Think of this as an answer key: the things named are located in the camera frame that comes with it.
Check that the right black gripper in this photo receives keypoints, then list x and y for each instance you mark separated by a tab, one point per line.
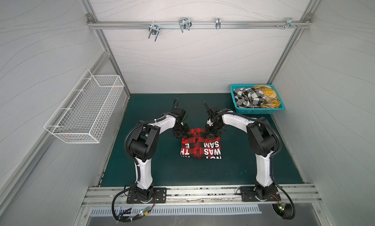
212	129

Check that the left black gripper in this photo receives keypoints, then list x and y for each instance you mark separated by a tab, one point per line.
184	134

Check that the red black plaid shirt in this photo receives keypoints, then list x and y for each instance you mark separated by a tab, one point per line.
197	145

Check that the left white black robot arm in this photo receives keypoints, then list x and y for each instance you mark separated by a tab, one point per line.
142	141

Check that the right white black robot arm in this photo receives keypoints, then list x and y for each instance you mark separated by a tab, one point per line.
263	140

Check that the teal plastic basket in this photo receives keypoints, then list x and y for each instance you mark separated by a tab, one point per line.
254	110

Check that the black white checked shirt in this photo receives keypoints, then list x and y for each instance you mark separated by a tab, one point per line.
248	97

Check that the yellow plaid shirt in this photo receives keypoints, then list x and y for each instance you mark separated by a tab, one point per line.
271	99

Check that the small metal clamp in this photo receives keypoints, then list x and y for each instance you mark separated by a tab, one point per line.
218	23

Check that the white vent strip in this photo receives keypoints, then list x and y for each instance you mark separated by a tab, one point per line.
169	210

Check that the metal U-bolt clamp left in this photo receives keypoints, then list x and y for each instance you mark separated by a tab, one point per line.
154	30

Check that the metal u-bolt clamp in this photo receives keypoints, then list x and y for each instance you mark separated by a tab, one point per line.
185	24
154	30

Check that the metal U-bolt clamp middle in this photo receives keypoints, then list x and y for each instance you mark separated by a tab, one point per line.
185	24

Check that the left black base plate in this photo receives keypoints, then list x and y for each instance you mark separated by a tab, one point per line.
159	195

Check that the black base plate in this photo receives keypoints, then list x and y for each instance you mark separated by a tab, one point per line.
159	195
247	193

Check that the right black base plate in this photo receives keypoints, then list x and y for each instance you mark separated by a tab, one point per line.
247	193

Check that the white wire basket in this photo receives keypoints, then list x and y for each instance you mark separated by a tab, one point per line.
84	114

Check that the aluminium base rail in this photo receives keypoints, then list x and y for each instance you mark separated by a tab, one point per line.
201	195

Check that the metal bracket with bolts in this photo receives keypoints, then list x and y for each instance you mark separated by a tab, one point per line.
288	25

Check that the horizontal aluminium rail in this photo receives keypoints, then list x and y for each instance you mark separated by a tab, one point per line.
169	25

